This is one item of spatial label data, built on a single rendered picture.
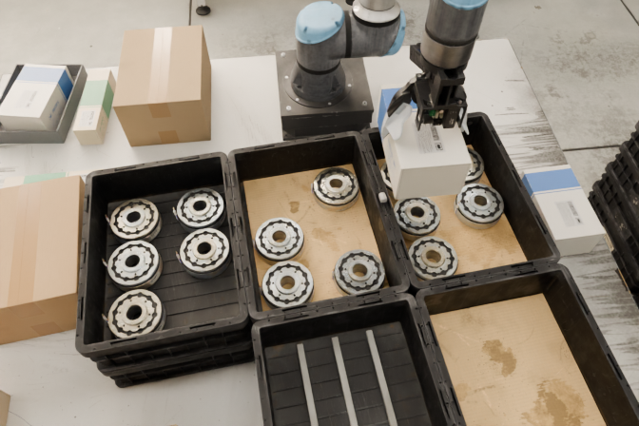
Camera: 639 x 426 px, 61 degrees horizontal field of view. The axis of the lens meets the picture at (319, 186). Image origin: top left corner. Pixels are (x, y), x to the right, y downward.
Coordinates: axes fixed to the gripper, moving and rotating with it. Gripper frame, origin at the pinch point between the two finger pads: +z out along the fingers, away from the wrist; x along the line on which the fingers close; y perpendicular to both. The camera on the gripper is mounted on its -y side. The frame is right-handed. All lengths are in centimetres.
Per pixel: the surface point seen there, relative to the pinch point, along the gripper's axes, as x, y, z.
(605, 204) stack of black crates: 86, -31, 85
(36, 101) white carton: -90, -48, 32
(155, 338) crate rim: -50, 27, 18
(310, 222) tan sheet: -20.5, 0.1, 27.8
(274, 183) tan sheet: -27.8, -11.4, 27.9
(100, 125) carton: -74, -42, 37
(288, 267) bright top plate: -26.0, 12.2, 24.8
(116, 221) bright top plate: -62, -3, 25
